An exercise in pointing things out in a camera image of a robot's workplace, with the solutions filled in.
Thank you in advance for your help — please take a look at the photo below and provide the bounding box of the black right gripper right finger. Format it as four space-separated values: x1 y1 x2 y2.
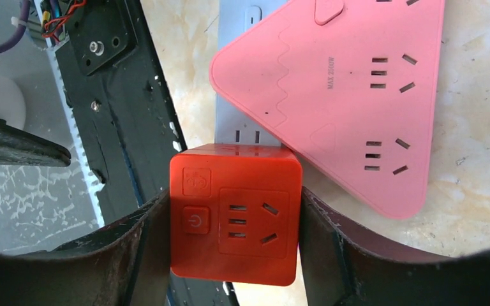
299 189 490 305

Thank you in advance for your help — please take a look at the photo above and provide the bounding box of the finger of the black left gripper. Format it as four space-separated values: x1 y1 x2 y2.
0 119 71 167

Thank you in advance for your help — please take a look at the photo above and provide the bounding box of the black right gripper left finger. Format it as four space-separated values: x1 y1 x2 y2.
0 191 170 305

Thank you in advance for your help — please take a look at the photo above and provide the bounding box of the red cube socket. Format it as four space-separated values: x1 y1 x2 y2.
169 144 302 286

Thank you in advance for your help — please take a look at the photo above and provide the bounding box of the pink triangular power strip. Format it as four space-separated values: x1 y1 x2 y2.
209 0 445 219

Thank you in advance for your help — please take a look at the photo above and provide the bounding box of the light blue power strip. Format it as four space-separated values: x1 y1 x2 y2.
214 1 286 147

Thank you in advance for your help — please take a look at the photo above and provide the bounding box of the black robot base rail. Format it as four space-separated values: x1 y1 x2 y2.
56 1 237 305

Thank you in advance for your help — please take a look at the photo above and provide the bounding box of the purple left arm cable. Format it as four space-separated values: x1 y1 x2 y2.
0 0 31 59

